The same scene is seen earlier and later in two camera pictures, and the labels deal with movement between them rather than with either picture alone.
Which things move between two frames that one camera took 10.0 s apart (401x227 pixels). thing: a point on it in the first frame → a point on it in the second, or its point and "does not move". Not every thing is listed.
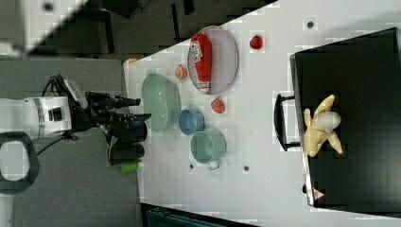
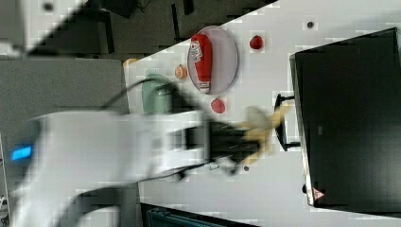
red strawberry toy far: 256,42 does not move
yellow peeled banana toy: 320,130 → 261,130
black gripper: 92,113 → 229,142
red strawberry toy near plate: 217,105 does not move
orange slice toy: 181,72 does not move
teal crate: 162,218 does not move
